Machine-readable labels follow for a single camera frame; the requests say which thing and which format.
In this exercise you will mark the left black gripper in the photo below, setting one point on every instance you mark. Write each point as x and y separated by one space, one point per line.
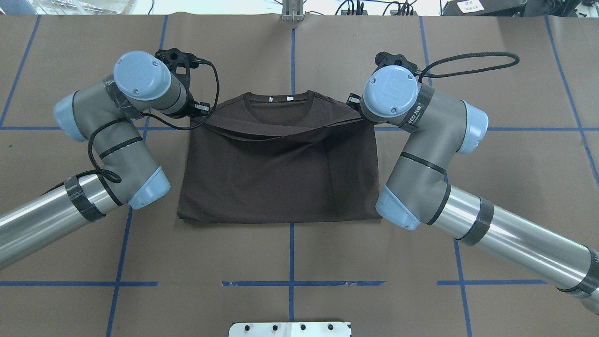
189 106

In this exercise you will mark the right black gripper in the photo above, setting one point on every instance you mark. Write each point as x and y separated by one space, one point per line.
353 101

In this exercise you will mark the brown t-shirt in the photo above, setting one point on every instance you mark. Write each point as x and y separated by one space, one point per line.
274 159

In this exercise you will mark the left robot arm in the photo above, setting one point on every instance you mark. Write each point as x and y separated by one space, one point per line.
124 171

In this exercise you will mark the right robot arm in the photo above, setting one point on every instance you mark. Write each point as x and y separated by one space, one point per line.
416 192

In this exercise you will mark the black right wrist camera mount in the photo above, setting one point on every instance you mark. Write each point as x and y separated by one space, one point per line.
384 59

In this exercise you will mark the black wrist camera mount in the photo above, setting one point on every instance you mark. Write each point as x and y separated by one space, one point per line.
384 59
179 63

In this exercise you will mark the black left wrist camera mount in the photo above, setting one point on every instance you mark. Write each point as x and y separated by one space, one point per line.
179 63

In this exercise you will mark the aluminium frame post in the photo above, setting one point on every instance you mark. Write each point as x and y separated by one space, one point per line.
292 10

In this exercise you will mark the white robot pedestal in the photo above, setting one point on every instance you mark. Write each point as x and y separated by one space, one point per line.
291 329

